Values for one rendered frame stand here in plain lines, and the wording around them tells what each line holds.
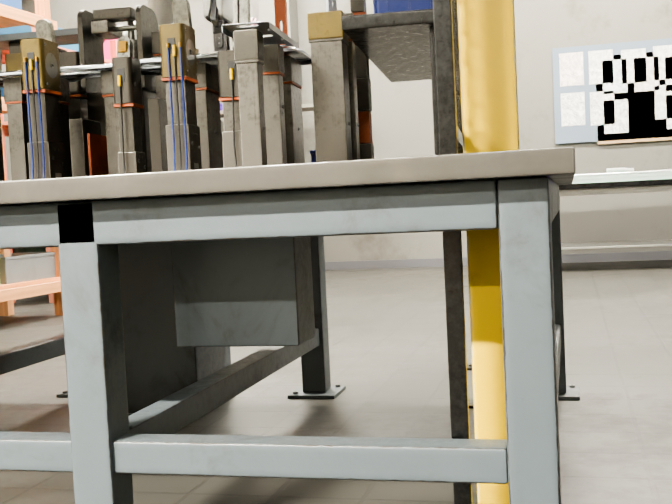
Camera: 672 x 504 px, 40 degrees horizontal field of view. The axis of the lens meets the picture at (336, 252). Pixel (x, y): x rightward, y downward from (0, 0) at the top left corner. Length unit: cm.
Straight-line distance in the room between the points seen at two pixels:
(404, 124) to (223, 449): 739
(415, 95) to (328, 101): 681
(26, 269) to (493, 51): 466
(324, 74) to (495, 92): 53
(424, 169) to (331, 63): 70
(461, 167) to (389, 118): 748
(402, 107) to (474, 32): 720
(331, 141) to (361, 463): 80
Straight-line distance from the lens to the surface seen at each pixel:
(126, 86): 218
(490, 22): 170
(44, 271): 617
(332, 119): 208
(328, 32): 210
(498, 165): 142
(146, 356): 292
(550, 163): 142
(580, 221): 872
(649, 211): 874
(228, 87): 207
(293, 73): 223
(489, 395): 171
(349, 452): 157
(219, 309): 185
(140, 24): 256
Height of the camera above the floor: 63
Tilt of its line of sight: 3 degrees down
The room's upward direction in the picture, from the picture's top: 3 degrees counter-clockwise
